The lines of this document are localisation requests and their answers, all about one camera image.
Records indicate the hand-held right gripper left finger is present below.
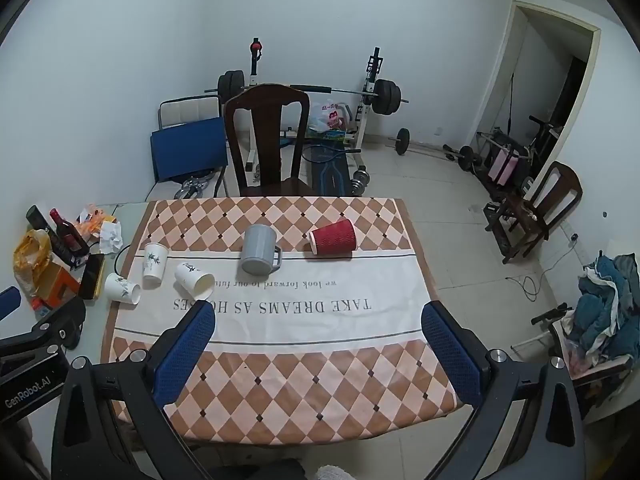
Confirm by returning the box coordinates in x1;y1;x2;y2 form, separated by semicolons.
50;304;218;480

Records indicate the orange snack wrapper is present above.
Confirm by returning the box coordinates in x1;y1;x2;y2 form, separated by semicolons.
75;204;118;238

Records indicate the crumpled white tissue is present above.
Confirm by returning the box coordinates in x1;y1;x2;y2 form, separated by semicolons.
98;221;124;255

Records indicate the black bench pad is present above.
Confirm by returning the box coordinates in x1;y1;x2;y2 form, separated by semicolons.
301;157;351;197

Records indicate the black floor cable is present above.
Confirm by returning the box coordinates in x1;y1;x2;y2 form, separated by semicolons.
505;240;581;303

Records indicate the black barbell with plates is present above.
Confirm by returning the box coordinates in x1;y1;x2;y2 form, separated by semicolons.
204;71;410;115

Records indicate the checkered printed tablecloth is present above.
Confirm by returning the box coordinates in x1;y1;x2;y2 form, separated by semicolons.
100;196;463;447

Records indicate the orange box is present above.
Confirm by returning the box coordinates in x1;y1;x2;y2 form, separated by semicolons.
30;262;83;311

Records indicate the white red plastic bag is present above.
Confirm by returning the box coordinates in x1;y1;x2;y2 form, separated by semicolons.
307;101;351;133

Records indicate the white fuzzy slipper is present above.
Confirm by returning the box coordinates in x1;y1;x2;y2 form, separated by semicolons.
314;464;353;480

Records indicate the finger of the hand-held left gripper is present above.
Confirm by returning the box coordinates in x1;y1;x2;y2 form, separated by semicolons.
0;297;87;361
0;286;22;321

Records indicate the grey mug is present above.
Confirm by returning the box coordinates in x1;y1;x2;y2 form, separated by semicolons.
239;224;284;277

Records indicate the red ribbed paper cup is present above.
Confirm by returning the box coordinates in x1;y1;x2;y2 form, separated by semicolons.
308;219;357;257

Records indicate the dark wooden chair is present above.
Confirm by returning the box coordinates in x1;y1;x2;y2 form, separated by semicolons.
223;83;313;198
484;161;584;265

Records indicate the black exercise machine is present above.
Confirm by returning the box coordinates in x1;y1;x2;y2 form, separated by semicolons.
520;115;568;196

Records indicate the pile of clothes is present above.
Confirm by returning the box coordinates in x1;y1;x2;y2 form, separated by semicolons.
570;252;640;361

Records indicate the white printed paper cup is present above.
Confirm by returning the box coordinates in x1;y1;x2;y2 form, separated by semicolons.
174;261;216;298
142;243;169;289
104;272;142;305

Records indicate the long thin barbell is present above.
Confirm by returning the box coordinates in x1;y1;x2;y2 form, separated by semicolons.
386;128;483;171

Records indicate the thin black table cable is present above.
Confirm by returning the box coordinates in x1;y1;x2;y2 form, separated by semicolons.
111;244;132;277

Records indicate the white weight bench rack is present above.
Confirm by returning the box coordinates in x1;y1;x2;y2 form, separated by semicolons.
240;37;383;171

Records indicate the yellow plastic bag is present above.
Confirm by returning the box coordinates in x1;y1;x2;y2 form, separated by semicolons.
12;229;53;298

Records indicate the dark bottle with red cap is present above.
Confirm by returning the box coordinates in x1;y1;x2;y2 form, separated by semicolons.
49;207;91;256

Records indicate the chrome dumbbell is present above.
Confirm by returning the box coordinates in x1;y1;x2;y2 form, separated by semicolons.
348;169;372;195
174;172;221;200

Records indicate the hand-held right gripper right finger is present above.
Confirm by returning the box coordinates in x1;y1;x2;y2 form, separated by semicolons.
421;301;587;480

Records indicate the blue folding chair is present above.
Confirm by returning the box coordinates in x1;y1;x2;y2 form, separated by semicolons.
150;116;230;198

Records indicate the black phone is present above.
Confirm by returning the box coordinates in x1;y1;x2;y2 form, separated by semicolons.
77;253;106;301

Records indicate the black bottle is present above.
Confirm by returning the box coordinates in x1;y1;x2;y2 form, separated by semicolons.
26;205;66;256

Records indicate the folding clothes rack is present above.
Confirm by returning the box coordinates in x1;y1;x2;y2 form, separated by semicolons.
510;302;633;421

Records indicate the white padded chair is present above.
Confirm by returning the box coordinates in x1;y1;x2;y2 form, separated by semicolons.
158;96;223;128

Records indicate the badminton racket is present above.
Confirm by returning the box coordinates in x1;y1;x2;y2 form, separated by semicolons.
300;144;362;166

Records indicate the pink bag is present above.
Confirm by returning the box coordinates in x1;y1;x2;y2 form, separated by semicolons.
487;151;520;184

